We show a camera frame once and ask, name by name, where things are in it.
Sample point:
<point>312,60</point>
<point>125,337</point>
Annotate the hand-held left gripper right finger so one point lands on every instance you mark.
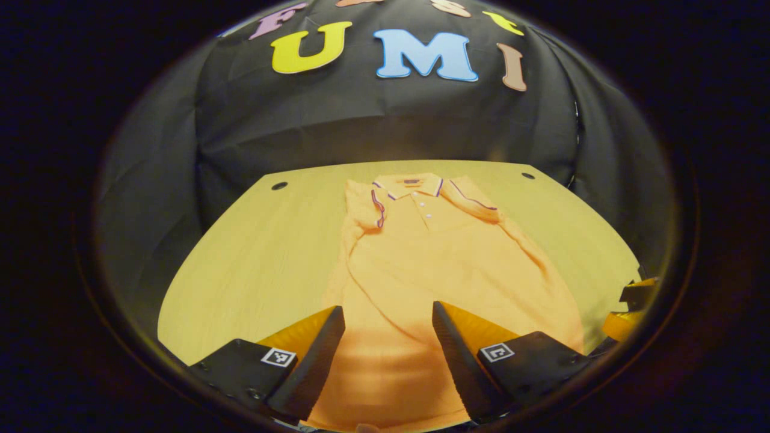
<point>460,367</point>

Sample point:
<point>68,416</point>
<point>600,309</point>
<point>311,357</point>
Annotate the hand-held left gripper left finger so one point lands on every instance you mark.
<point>313,367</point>

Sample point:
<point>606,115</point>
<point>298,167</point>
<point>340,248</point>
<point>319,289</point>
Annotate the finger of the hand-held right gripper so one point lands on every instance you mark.
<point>622,326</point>
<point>637,294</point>

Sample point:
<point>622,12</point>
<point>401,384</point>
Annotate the orange T-shirt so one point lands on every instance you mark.
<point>433,258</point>

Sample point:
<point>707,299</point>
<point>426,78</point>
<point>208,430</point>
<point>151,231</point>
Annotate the black backdrop cloth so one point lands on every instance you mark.
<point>361,120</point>

